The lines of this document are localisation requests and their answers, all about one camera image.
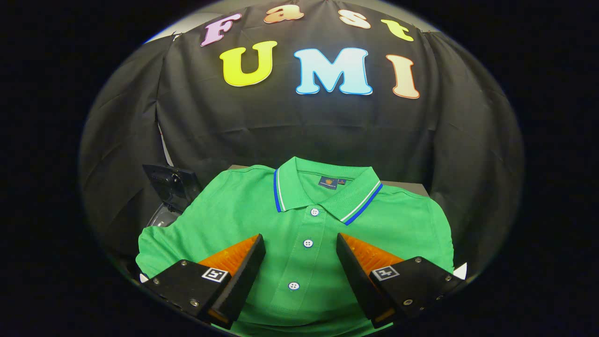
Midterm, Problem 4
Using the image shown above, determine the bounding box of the beige cabinet with dark top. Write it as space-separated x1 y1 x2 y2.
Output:
228 164 430 198

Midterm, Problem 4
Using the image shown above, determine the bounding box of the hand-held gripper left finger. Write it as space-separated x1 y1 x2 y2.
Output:
140 234 266 330

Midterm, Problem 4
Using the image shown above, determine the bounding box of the green polo shirt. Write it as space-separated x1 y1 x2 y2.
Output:
136 156 454 337

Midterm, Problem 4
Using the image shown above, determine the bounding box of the black backdrop cloth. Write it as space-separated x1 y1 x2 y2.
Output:
79 0 525 277

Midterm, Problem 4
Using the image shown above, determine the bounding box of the dark washing machine lid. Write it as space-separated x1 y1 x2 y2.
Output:
143 164 203 213

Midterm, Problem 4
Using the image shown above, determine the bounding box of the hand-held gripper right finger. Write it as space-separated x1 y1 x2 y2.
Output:
336 233 465 329

